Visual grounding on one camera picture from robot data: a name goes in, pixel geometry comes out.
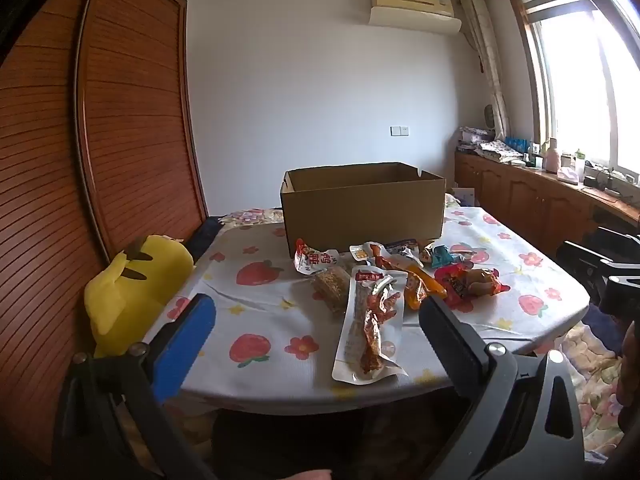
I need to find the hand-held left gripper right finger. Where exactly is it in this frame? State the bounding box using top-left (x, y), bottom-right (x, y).
top-left (415, 294), bottom-right (586, 480)

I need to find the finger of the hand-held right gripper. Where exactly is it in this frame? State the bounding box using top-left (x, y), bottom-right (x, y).
top-left (557, 227), bottom-right (640, 281)
top-left (598, 274), bottom-right (640, 321)

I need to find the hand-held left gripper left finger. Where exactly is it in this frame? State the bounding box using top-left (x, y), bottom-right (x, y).
top-left (52, 292), bottom-right (217, 480)

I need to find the red sausage snack packet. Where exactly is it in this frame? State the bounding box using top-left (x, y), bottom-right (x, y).
top-left (434, 262), bottom-right (511, 308)

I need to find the orange snack packet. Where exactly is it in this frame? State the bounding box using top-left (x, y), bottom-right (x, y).
top-left (375, 255), bottom-right (448, 311)

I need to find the long clear chicken feet packet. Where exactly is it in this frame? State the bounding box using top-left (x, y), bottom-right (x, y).
top-left (331, 265), bottom-right (410, 386)

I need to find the teal snack packet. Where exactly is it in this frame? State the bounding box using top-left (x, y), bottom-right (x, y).
top-left (425, 243), bottom-right (466, 268)

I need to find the dark blue snack packet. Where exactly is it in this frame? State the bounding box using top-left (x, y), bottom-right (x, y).
top-left (385, 238), bottom-right (423, 256)

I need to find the brown rice cake packet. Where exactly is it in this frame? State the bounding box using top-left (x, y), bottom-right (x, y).
top-left (312, 266), bottom-right (353, 315)

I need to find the brown cardboard box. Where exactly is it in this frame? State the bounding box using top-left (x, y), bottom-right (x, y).
top-left (279, 161), bottom-right (447, 259)

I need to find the red white snack packet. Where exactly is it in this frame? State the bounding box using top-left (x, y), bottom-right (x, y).
top-left (293, 238), bottom-right (342, 276)

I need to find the yellow plush toy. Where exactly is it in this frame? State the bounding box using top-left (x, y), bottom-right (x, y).
top-left (83, 234), bottom-right (196, 358)

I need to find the wooden cabinet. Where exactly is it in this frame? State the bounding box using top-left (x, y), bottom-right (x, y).
top-left (454, 152), bottom-right (640, 261)

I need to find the pink bottle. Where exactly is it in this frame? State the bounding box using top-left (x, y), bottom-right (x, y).
top-left (545, 138), bottom-right (562, 175)

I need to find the folded printed cloth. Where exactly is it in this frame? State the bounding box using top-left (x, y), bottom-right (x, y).
top-left (475, 140), bottom-right (526, 165)

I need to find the stack of boxes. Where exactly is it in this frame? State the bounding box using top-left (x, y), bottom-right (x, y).
top-left (457, 127), bottom-right (493, 153)

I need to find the window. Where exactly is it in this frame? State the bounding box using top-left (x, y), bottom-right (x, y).
top-left (505, 0), bottom-right (640, 186)

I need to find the patterned curtain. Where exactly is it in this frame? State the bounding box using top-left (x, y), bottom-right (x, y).
top-left (460, 0), bottom-right (512, 141)

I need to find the wooden slatted wardrobe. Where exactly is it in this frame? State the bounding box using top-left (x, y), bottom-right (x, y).
top-left (0, 0), bottom-right (211, 466)

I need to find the wall air conditioner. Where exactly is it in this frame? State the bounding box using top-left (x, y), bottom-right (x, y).
top-left (367, 0), bottom-right (462, 36)

